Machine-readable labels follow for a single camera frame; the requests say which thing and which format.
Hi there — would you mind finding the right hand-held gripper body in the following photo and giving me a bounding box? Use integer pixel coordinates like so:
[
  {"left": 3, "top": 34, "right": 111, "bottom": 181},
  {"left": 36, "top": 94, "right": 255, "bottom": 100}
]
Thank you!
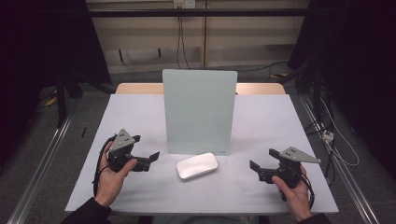
[{"left": 264, "top": 146, "right": 322, "bottom": 189}]

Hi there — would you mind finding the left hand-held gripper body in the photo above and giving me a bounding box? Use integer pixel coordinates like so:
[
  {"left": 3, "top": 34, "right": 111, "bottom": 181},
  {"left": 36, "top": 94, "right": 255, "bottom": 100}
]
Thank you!
[{"left": 106, "top": 128, "right": 142, "bottom": 174}]

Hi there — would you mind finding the white board eraser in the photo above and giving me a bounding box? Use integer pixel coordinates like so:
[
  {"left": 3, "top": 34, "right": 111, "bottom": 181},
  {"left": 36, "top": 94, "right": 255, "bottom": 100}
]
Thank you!
[{"left": 176, "top": 151, "right": 219, "bottom": 181}]

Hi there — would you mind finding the frosted glass writing board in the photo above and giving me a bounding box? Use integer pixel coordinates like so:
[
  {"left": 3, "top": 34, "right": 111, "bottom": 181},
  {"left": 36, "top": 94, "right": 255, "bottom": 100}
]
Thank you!
[{"left": 162, "top": 68, "right": 238, "bottom": 157}]

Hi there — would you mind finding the person's right hand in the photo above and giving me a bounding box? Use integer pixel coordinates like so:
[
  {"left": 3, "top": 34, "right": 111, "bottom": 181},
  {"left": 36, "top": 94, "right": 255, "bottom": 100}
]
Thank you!
[{"left": 271, "top": 165, "right": 313, "bottom": 223}]

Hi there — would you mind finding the person's left hand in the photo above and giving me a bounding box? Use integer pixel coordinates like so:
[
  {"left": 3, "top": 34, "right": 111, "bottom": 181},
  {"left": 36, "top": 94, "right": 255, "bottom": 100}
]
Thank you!
[{"left": 93, "top": 140, "right": 138, "bottom": 208}]

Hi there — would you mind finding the white table mat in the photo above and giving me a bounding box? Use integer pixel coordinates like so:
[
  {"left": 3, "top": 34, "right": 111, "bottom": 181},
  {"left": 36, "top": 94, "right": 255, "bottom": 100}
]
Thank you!
[{"left": 64, "top": 93, "right": 340, "bottom": 217}]

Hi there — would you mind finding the wooden table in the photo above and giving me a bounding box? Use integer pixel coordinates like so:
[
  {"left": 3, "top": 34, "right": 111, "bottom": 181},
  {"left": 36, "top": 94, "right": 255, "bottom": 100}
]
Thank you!
[{"left": 115, "top": 82, "right": 287, "bottom": 95}]

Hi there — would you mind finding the black stand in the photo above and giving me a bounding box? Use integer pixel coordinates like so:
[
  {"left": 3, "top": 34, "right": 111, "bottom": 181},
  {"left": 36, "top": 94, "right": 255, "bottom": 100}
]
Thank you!
[{"left": 55, "top": 70, "right": 68, "bottom": 129}]

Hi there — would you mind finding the black curtain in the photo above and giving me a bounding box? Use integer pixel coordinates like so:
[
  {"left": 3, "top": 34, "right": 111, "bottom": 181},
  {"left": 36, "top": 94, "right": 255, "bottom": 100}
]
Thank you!
[
  {"left": 0, "top": 0, "right": 112, "bottom": 171},
  {"left": 287, "top": 0, "right": 396, "bottom": 180}
]

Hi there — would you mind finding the black horizontal bar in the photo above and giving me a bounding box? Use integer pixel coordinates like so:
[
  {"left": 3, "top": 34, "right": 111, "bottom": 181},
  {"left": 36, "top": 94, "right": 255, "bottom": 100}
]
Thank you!
[{"left": 88, "top": 7, "right": 313, "bottom": 19}]

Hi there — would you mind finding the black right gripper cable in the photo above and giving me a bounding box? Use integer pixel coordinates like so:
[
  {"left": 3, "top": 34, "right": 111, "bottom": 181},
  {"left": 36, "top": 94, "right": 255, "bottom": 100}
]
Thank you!
[{"left": 298, "top": 171, "right": 316, "bottom": 210}]

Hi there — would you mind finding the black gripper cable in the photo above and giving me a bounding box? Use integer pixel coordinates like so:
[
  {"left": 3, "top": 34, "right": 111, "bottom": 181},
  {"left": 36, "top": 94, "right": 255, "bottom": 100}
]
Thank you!
[
  {"left": 298, "top": 171, "right": 316, "bottom": 210},
  {"left": 92, "top": 135, "right": 116, "bottom": 198}
]

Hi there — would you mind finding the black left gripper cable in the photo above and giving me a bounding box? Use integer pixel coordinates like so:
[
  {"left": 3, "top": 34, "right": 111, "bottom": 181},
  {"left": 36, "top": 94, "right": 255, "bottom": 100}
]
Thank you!
[{"left": 92, "top": 135, "right": 116, "bottom": 198}]

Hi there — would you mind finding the metal floor rail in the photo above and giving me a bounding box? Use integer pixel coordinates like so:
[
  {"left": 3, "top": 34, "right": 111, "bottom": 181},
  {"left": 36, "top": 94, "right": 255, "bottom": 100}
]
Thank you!
[
  {"left": 298, "top": 92, "right": 381, "bottom": 224},
  {"left": 6, "top": 114, "right": 75, "bottom": 224}
]

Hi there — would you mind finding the white cable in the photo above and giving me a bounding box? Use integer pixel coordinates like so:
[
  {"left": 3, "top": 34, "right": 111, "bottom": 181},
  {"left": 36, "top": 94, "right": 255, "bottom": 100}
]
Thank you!
[{"left": 319, "top": 97, "right": 361, "bottom": 167}]

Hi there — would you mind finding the black floor cable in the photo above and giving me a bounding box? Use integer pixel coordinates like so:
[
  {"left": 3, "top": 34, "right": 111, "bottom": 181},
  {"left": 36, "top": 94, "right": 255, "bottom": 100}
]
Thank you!
[{"left": 190, "top": 61, "right": 290, "bottom": 74}]

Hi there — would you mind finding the black hanging wall cable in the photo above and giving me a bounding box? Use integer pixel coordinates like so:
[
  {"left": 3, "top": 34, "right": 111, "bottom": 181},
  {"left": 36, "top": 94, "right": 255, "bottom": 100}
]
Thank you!
[{"left": 176, "top": 15, "right": 191, "bottom": 70}]

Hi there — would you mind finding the white wall socket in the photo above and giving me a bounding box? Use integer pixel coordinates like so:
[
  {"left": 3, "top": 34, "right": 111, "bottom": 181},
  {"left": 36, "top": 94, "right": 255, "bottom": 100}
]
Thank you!
[{"left": 173, "top": 0, "right": 197, "bottom": 9}]

